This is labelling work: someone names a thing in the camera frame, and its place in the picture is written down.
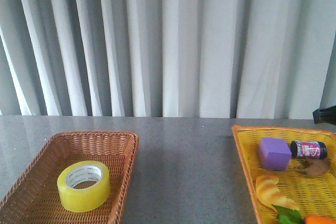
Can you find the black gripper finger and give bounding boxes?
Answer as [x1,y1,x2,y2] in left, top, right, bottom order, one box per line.
[312,105,336,125]

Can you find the yellow packing tape roll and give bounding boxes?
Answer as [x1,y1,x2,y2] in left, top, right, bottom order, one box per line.
[57,161,111,212]

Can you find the small purple labelled bottle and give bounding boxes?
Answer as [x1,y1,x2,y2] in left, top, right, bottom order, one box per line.
[290,140,328,159]

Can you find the brown ginger root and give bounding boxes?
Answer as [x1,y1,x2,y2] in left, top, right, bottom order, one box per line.
[295,157,331,178]

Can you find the purple foam cube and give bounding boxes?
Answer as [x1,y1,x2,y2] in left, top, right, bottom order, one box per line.
[258,137,292,171]

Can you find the yellow woven plastic basket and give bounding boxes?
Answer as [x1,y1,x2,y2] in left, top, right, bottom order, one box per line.
[232,125,335,223]

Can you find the toy croissant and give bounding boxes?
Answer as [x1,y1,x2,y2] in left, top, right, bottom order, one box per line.
[255,174,299,212]

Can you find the orange toy carrot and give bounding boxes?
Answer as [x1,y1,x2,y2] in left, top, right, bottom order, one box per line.
[304,215,336,224]

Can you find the green toy leaves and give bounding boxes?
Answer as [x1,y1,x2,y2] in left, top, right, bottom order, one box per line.
[272,205,305,224]

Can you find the white pleated curtain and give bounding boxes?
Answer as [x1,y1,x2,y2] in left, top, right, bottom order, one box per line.
[1,0,335,119]

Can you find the brown wicker basket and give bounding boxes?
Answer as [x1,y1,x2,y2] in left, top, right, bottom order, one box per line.
[1,131,139,223]

